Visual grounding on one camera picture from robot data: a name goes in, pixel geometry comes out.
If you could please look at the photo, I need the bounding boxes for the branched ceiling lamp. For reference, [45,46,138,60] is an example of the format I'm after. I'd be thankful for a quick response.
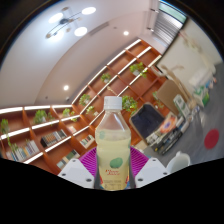
[45,5,98,40]

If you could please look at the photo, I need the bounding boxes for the ceiling air vent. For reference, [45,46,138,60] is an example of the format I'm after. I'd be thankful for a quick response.
[87,21,111,37]

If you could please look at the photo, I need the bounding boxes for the small green white box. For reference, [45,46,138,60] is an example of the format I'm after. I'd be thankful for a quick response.
[193,84,211,108]

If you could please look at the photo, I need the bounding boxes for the wooden artist mannequin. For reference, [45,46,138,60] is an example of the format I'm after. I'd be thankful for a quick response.
[151,63,198,101]

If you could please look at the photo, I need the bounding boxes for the white patterned mug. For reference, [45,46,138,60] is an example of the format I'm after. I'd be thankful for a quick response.
[165,150,192,174]

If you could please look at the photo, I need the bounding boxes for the wooden shelf unit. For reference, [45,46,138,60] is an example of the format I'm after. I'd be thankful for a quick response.
[0,38,169,176]

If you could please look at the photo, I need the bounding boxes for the flat round red coaster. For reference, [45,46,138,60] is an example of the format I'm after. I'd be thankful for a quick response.
[203,128,221,150]

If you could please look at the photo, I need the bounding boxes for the window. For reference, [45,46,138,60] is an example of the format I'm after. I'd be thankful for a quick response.
[158,0,188,23]

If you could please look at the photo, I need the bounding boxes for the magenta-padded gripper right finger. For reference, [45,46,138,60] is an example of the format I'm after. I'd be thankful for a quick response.
[129,146,172,189]

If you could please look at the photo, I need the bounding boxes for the grey curtain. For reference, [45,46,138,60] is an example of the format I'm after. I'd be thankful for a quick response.
[153,8,183,48]

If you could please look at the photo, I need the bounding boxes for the dark book stack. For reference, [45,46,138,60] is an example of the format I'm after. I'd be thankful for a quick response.
[146,111,188,156]

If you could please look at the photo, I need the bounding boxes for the white box stack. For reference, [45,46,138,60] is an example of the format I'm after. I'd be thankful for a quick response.
[188,68,214,89]

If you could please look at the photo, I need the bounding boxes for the yellow drink bottle white cap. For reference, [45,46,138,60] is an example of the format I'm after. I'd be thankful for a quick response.
[94,95,132,192]

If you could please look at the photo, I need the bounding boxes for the tall green white carton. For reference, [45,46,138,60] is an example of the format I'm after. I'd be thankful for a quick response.
[172,94,188,116]

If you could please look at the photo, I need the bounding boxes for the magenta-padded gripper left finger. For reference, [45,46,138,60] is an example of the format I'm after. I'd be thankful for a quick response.
[57,147,99,190]

